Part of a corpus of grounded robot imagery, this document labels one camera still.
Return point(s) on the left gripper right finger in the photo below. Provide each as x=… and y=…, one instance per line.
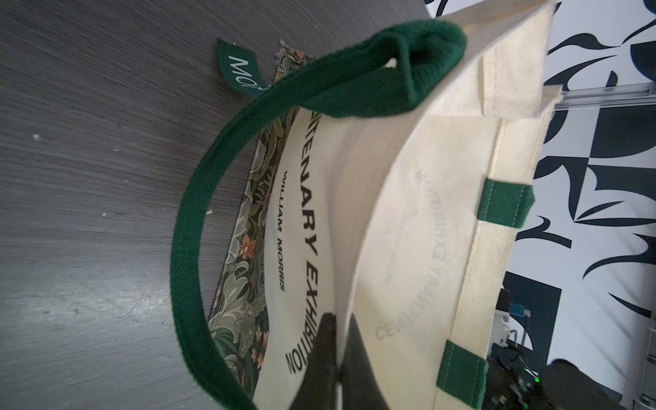
x=360, y=387

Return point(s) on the cream canvas tote bag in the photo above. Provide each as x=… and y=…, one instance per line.
x=387, y=180

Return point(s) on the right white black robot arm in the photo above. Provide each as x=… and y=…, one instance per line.
x=561, y=385

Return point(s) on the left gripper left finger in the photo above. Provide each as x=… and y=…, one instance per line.
x=318, y=388

